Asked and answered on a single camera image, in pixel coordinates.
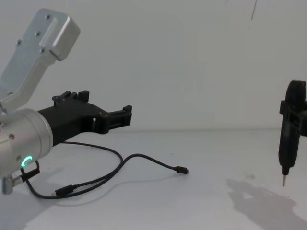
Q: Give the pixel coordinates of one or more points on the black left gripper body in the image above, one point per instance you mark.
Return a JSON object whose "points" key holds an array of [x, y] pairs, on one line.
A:
{"points": [[74, 119]]}

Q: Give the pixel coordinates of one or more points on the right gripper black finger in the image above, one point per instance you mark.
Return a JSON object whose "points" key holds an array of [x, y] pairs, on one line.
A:
{"points": [[296, 119]]}

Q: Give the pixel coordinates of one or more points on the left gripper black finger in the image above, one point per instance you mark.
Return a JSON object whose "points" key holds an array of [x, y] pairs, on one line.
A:
{"points": [[120, 117], [72, 95]]}

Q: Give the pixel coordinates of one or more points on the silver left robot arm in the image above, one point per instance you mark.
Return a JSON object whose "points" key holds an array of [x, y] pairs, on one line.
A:
{"points": [[22, 134]]}

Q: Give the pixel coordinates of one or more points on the white table cloth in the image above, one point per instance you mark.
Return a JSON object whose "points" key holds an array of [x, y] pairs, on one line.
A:
{"points": [[168, 206]]}

